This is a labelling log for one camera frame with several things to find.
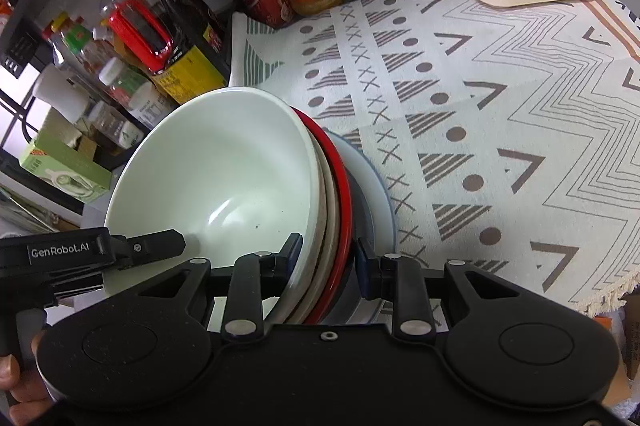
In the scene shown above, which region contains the green cardboard box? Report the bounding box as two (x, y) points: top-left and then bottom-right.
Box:
(19, 137), (114, 205)

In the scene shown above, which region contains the small green-labelled seasoning bottle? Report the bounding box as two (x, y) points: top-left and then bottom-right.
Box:
(59, 19), (103, 74)

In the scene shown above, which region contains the clear seasoning jar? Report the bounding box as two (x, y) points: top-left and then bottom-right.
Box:
(89, 100), (144, 150)

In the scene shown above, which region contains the dark sauce bottle yellow label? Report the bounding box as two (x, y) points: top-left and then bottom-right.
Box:
(149, 0), (228, 106)

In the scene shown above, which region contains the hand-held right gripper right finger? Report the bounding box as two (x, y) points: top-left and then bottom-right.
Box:
(357, 239), (521, 341)

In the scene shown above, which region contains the person's left hand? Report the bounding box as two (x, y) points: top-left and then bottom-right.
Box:
(0, 330), (55, 426)

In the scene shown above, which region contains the clear oil bottle red handle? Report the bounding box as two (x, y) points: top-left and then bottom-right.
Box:
(91, 0), (177, 76)

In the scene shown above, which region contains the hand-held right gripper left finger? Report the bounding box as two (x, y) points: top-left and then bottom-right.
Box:
(137, 233), (304, 341)

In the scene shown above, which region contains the white-lidded jar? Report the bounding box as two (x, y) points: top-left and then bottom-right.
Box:
(127, 81), (177, 130)

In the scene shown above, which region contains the large white bowl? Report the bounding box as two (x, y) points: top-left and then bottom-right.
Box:
(103, 87), (322, 323)

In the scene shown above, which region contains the white blue-rimmed plate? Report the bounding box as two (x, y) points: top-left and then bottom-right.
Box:
(327, 130), (399, 325)

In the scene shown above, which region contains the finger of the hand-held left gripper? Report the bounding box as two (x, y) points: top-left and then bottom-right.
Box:
(107, 229), (187, 270)

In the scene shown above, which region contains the white patterned table cloth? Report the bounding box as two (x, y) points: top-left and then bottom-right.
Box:
(227, 0), (640, 318)

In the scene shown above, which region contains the white plastic bottle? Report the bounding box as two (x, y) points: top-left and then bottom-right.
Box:
(31, 64), (92, 123)

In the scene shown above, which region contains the white red-rimmed plate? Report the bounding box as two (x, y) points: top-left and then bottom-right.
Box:
(290, 106), (359, 325)

